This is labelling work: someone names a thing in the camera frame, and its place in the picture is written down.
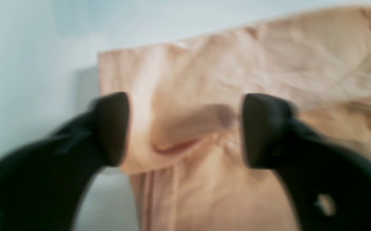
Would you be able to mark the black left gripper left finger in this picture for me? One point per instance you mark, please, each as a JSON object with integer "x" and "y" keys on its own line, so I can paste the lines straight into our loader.
{"x": 42, "y": 184}

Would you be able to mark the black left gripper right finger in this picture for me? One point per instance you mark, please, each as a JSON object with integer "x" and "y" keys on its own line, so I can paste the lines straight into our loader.
{"x": 329, "y": 185}

